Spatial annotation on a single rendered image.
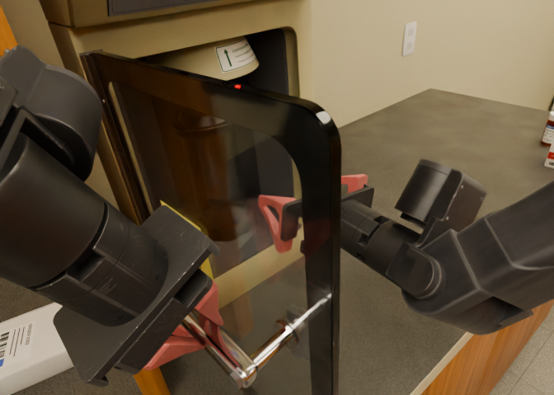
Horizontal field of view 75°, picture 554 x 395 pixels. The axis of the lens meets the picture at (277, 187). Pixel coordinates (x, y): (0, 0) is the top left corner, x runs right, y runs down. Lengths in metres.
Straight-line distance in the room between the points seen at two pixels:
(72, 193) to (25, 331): 0.56
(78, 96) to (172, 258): 0.11
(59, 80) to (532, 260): 0.32
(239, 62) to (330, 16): 0.72
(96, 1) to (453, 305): 0.39
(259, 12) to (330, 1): 0.71
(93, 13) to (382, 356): 0.56
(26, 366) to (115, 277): 0.49
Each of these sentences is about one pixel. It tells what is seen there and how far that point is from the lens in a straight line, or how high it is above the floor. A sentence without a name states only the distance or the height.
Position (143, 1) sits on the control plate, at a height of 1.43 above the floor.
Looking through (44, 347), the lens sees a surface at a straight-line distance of 0.70.
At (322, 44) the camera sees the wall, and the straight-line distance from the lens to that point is 1.21.
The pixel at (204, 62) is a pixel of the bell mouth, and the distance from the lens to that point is 0.51.
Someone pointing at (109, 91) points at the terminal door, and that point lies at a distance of 0.39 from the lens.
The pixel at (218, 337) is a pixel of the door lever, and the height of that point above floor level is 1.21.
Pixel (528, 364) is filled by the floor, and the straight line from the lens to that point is 1.90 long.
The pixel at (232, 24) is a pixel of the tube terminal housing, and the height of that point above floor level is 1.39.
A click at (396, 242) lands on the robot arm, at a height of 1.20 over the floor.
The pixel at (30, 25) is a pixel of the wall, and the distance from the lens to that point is 0.86.
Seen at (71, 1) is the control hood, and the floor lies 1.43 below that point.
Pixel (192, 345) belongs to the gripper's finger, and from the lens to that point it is 0.29.
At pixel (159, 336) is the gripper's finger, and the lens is 0.24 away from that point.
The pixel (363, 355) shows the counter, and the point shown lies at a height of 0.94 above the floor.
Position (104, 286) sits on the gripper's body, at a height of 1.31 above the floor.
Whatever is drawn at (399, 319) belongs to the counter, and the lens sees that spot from 0.65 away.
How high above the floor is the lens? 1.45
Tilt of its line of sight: 32 degrees down
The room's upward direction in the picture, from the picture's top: 6 degrees counter-clockwise
